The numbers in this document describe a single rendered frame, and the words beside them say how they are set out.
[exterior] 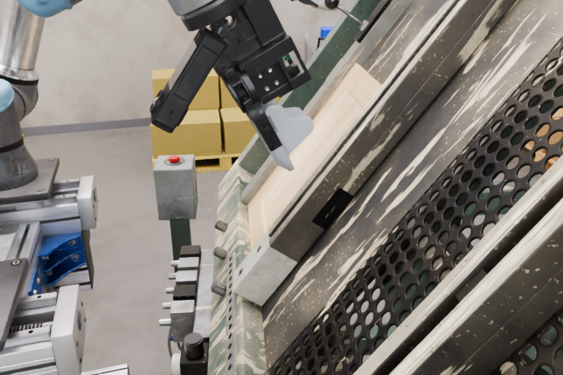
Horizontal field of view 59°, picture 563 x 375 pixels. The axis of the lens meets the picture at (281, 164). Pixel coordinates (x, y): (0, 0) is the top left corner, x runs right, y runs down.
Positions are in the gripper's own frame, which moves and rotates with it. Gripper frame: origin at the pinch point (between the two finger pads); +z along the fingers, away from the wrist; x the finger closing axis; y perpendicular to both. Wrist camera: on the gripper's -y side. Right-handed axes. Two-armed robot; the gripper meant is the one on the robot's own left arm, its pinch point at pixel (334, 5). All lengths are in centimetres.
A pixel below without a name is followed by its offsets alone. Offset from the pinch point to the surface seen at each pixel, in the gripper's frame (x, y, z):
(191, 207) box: 66, 36, 3
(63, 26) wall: 19, 351, -109
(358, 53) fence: 8.1, -4.7, 10.8
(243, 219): 59, 3, 10
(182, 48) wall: -23, 355, -16
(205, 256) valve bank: 75, 18, 10
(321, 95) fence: 21.3, 0.2, 9.5
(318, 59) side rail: 8.0, 20.9, 9.5
